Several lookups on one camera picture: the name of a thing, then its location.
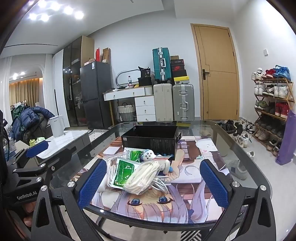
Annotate white blue plush toy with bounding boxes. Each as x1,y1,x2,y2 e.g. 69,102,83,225
139,149,176,174

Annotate grey marble side table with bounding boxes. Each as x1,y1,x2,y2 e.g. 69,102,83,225
23,129,90,164

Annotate beige suitcase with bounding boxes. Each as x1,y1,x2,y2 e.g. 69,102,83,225
153,83,174,122

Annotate black bag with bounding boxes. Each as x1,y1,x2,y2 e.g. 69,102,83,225
138,66,153,87

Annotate white sneaker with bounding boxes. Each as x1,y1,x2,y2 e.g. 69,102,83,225
225,158,248,181

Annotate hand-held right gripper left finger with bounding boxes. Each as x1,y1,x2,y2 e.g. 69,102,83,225
30,159,108,241

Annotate tan curtains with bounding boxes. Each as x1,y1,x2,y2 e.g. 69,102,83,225
9,77,43,107

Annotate black refrigerator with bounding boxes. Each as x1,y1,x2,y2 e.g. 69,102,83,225
80,61,114,129

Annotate silver suitcase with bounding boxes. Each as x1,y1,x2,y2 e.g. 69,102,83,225
172,83,195,121

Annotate white desk with drawers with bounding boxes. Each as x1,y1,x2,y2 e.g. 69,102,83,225
103,86,157,122

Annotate printed cartoon desk mat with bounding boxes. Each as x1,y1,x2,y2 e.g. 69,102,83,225
79,136,245,223

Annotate dark glass cabinet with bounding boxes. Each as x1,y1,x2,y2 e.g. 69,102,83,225
62,35,95,127

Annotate teal suitcase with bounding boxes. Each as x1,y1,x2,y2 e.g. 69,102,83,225
152,47,172,84

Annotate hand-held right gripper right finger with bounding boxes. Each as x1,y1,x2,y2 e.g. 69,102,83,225
199,159,281,241

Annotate purple bag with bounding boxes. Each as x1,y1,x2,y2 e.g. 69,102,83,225
276,109,296,166

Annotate black cardboard box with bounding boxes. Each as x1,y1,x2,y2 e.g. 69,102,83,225
121,125,182,161

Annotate woven laundry basket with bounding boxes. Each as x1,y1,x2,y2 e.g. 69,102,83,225
117,103,137,122

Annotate green white packet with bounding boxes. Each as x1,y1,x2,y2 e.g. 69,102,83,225
124,148,145,163
110,158,140,189

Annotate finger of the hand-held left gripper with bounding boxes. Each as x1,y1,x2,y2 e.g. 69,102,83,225
6,140,49,168
3,148,78,195

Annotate clear bag of white cables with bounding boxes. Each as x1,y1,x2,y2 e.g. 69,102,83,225
124,160,173,195

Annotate white electric kettle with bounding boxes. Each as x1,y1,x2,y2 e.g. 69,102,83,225
48,115,65,139

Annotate wooden shoe rack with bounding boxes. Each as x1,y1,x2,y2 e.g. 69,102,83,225
252,77,295,158

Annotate wooden door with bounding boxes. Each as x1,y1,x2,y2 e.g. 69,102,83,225
191,23,240,121

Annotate oval mirror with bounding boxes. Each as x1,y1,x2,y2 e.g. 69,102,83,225
115,69,142,88

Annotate person's left hand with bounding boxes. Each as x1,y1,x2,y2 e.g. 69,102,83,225
22,202,35,229

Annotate cardboard boxes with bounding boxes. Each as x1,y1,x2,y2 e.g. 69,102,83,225
84,47,112,66

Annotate pile of floor shoes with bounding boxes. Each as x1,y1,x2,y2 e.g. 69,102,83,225
217,119,258,149

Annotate ceiling lamp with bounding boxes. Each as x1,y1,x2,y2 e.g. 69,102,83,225
27,0,85,23

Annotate black white striped rug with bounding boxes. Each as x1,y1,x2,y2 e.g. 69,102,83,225
89,128,117,142

